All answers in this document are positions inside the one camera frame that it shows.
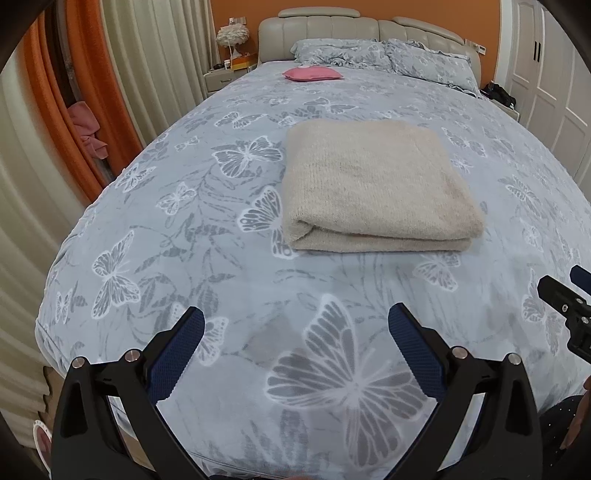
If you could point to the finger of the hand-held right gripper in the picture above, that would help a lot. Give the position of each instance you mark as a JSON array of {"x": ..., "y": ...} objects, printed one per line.
[
  {"x": 561, "y": 295},
  {"x": 581, "y": 276}
]

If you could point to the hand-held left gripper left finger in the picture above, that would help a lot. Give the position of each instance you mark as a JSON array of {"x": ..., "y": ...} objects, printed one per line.
[{"x": 180, "y": 355}]

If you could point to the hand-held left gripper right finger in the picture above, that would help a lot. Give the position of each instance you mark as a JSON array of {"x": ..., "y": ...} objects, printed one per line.
[{"x": 415, "y": 350}]

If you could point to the beige knitted blanket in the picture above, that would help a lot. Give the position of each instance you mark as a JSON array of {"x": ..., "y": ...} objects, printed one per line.
[{"x": 378, "y": 184}]

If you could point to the person's right forearm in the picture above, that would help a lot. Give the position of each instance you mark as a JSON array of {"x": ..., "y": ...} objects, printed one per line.
[{"x": 581, "y": 415}]

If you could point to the person's dark speckled clothing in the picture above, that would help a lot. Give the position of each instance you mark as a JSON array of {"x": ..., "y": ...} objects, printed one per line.
[{"x": 556, "y": 429}]

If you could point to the grey butterfly print blanket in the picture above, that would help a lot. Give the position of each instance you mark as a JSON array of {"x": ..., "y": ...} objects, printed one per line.
[{"x": 207, "y": 230}]

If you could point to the round pink patterned object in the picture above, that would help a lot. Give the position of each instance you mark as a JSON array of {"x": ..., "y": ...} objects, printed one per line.
[{"x": 42, "y": 441}]

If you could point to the white nightstand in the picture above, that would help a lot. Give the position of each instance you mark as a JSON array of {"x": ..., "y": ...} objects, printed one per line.
[{"x": 510, "y": 113}]

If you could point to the cream pleated curtain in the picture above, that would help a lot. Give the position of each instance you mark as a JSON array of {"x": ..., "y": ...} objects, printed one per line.
[
  {"x": 147, "y": 69},
  {"x": 27, "y": 254}
]

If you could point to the white wardrobe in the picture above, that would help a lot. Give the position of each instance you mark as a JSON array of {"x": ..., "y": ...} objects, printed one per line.
[{"x": 549, "y": 83}]

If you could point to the black bag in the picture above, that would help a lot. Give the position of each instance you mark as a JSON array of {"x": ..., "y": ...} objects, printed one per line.
[{"x": 498, "y": 94}]

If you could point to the pink cloth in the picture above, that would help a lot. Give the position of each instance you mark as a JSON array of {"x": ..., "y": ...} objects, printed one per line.
[{"x": 87, "y": 129}]

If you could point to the grey floral pillow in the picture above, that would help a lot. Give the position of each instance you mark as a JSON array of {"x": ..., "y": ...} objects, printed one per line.
[
  {"x": 337, "y": 53},
  {"x": 429, "y": 62}
]

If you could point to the orange curtain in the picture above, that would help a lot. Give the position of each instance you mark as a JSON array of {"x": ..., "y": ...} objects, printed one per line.
[{"x": 92, "y": 92}]

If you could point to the beige nightstand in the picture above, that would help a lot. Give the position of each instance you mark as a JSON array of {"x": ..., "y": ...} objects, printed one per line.
[{"x": 221, "y": 81}]

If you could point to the pink small pillow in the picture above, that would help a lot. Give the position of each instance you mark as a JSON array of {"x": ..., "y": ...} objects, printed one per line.
[{"x": 311, "y": 74}]

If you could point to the yellow box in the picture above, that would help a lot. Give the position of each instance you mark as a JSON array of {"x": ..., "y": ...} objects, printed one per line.
[{"x": 244, "y": 63}]

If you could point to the white feather table lamp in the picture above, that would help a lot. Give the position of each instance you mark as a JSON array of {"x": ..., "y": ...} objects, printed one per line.
[{"x": 232, "y": 38}]

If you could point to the beige padded headboard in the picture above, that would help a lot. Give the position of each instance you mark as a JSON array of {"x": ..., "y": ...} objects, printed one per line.
[{"x": 277, "y": 37}]

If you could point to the white wall switch panel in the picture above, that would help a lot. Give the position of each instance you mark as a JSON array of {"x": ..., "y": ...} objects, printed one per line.
[
  {"x": 237, "y": 19},
  {"x": 475, "y": 47}
]

